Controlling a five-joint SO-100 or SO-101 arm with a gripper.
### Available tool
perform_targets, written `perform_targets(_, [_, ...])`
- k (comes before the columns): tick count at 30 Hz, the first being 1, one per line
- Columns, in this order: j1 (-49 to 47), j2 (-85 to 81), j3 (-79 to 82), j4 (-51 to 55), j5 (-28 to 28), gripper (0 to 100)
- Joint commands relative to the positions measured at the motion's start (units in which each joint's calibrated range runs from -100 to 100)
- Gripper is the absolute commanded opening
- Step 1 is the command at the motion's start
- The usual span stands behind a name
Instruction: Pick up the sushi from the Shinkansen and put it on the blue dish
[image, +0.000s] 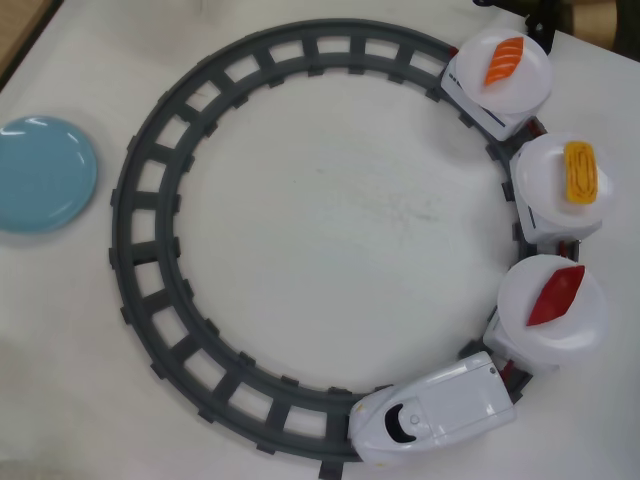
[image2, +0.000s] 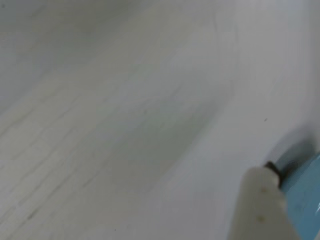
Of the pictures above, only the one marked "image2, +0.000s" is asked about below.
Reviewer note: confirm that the blue round dish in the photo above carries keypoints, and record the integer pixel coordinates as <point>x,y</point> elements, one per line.
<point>305,200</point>

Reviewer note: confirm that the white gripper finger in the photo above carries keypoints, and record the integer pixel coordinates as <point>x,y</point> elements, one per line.
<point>260,200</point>

